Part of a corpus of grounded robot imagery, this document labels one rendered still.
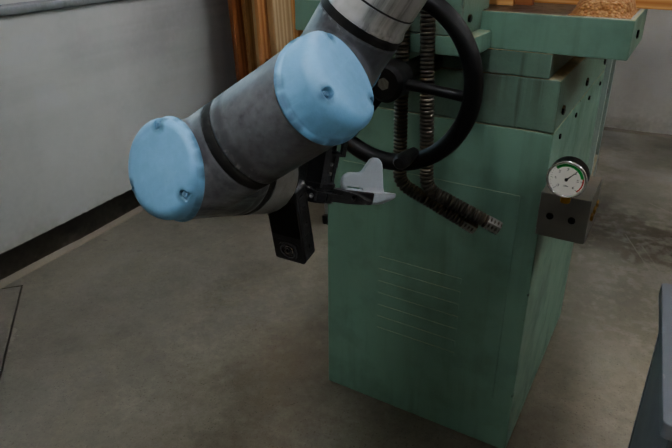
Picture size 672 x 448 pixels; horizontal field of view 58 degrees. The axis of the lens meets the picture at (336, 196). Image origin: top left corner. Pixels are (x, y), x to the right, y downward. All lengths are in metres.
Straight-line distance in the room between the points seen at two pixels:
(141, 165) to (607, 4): 0.74
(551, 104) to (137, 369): 1.17
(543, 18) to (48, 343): 1.46
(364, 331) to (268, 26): 1.55
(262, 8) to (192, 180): 2.08
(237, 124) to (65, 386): 1.26
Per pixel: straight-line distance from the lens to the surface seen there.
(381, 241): 1.26
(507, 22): 1.05
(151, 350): 1.72
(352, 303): 1.38
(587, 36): 1.03
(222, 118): 0.51
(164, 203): 0.53
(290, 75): 0.47
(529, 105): 1.06
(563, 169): 1.02
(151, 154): 0.55
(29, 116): 2.11
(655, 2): 1.17
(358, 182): 0.76
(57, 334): 1.87
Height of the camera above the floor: 1.02
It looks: 24 degrees down
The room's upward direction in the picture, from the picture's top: straight up
